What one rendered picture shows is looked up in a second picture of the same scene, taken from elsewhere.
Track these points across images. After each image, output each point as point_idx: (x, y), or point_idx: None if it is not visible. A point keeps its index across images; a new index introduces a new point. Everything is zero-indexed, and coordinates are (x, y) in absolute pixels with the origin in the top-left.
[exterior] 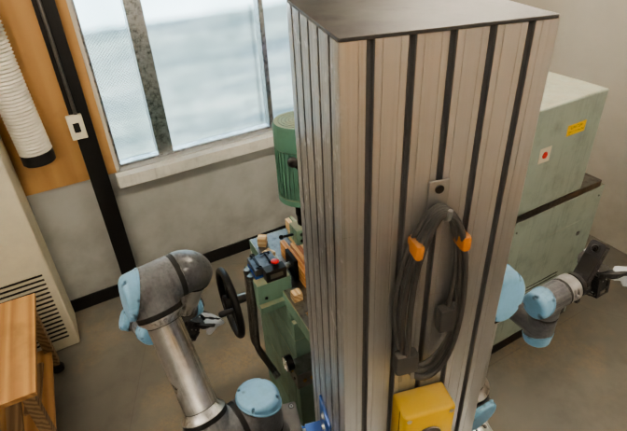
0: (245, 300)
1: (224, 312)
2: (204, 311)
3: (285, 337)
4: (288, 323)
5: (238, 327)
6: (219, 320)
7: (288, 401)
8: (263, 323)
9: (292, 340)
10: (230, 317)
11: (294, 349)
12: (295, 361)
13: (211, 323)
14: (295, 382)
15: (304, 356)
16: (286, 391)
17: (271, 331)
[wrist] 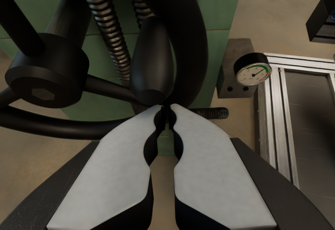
0: (84, 34)
1: (159, 52)
2: (53, 175)
3: (174, 61)
4: (206, 4)
5: (198, 82)
6: (184, 110)
7: (163, 144)
8: (76, 111)
9: (213, 42)
10: (71, 126)
11: (216, 55)
12: (230, 69)
13: (240, 160)
14: (242, 94)
15: (225, 55)
16: (160, 139)
17: (110, 100)
